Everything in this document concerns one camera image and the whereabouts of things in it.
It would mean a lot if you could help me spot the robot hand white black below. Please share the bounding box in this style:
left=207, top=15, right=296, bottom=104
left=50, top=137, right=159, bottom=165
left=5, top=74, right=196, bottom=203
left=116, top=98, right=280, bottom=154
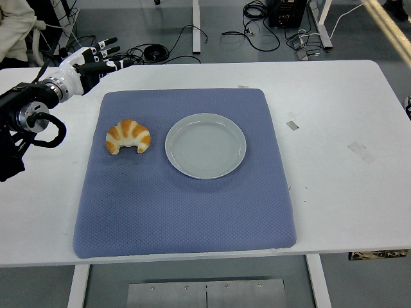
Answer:
left=59, top=37, right=134, bottom=96

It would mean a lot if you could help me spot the croissant bread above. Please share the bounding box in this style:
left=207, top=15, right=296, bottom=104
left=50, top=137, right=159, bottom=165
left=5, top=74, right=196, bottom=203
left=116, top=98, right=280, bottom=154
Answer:
left=105, top=119, right=152, bottom=155

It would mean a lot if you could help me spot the grey round plate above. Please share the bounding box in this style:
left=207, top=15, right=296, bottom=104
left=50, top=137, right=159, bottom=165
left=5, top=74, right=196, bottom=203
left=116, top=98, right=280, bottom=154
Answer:
left=164, top=113, right=248, bottom=180

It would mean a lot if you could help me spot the white chair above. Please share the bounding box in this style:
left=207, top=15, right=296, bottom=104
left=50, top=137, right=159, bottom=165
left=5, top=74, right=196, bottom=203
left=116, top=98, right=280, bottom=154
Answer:
left=30, top=19, right=52, bottom=67

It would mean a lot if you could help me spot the person in white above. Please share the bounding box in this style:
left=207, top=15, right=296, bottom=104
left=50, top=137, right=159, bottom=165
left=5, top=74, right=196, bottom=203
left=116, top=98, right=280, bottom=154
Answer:
left=0, top=0, right=38, bottom=64

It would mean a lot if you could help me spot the blue quilted mat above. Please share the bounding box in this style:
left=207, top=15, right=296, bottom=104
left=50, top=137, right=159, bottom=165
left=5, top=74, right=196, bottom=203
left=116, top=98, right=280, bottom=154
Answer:
left=73, top=89, right=297, bottom=259

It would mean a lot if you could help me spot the black equipment box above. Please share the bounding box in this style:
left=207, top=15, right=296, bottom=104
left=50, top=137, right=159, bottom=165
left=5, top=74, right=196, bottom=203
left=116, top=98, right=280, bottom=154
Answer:
left=268, top=0, right=306, bottom=28

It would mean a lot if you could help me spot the white table leg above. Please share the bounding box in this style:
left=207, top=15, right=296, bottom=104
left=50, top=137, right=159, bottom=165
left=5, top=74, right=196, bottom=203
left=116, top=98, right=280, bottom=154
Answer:
left=304, top=254, right=333, bottom=308
left=66, top=264, right=91, bottom=308

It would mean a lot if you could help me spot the grey foot pedal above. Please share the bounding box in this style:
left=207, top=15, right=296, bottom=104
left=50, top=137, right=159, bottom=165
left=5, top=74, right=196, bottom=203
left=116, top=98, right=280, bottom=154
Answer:
left=287, top=34, right=311, bottom=62

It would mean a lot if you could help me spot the white desk leg with foot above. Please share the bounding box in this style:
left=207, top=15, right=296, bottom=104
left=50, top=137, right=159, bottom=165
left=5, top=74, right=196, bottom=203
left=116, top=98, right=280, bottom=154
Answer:
left=316, top=0, right=334, bottom=49

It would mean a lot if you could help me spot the large clear tape piece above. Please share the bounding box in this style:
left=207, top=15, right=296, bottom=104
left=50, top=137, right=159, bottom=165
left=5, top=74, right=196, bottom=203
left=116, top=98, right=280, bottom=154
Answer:
left=347, top=141, right=377, bottom=165

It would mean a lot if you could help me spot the person in dark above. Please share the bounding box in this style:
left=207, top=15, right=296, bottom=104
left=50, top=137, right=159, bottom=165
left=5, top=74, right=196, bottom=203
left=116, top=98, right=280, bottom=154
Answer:
left=383, top=0, right=411, bottom=22

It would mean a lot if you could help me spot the patterned panel under table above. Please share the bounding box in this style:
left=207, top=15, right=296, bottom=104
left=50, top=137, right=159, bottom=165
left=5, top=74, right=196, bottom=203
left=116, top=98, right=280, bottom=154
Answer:
left=348, top=250, right=408, bottom=261

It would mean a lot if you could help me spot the black cable tangle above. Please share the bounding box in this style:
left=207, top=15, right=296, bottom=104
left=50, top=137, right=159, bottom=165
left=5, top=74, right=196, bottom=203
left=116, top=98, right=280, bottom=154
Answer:
left=120, top=43, right=145, bottom=64

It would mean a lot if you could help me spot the coiled black cable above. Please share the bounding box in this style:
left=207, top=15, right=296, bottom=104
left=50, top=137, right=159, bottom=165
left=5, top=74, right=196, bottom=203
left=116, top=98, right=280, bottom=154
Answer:
left=143, top=44, right=170, bottom=62

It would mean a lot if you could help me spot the long black cable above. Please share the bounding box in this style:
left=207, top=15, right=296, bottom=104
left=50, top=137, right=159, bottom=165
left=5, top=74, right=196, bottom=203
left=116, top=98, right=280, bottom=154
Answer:
left=160, top=24, right=209, bottom=65

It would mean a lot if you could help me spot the black cable loop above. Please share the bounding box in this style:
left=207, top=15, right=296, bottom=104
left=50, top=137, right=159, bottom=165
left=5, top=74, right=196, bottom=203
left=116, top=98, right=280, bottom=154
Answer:
left=221, top=19, right=282, bottom=52

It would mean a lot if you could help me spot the white cable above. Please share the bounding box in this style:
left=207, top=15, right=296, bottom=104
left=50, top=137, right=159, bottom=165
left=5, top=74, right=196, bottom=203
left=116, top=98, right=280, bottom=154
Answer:
left=330, top=3, right=363, bottom=38

